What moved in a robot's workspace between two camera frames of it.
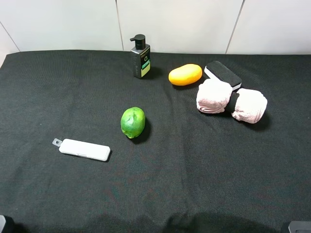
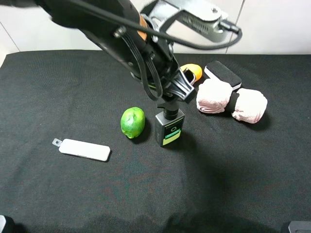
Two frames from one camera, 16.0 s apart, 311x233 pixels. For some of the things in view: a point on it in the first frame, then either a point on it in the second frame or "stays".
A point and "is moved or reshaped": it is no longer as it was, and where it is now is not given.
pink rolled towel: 216,96 stays
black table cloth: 191,172 stays
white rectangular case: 82,149 stays
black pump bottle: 141,56 is moved or reshaped
